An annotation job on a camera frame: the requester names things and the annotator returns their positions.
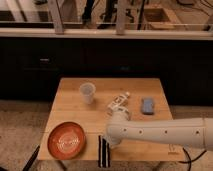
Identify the orange ceramic bowl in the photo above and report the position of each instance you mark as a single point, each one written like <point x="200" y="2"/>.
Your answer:
<point x="66" y="141"/>

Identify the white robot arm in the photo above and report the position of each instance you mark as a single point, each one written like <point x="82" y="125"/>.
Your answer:
<point x="190" y="132"/>

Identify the translucent plastic cup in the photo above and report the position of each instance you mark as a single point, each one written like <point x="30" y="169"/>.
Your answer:
<point x="87" y="90"/>

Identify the blue sponge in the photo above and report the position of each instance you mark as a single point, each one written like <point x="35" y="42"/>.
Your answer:
<point x="147" y="106"/>

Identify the dark counter cabinet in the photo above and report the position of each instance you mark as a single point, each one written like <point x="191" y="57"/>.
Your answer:
<point x="32" y="62"/>

